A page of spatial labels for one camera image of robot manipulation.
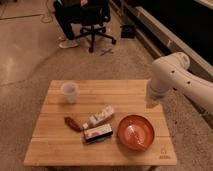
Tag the seated person dark clothes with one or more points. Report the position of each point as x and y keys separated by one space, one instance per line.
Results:
x=65 y=15

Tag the long workbench edge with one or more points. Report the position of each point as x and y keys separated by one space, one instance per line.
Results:
x=159 y=38

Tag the small printed cardboard box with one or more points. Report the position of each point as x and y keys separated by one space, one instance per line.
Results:
x=97 y=133

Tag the black office chair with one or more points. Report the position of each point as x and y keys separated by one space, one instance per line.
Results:
x=96 y=14

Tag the translucent plastic cup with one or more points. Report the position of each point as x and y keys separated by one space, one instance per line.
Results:
x=70 y=91

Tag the white crumpled wrapper packet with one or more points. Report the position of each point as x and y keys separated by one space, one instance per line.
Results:
x=99 y=117

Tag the red ceramic bowl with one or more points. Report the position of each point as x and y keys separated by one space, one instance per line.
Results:
x=135 y=132

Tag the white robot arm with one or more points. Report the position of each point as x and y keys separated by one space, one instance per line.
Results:
x=171 y=71

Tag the small black box on floor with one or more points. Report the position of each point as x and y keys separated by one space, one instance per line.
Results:
x=127 y=31

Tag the dark red pepper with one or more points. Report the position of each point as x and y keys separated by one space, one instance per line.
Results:
x=72 y=124

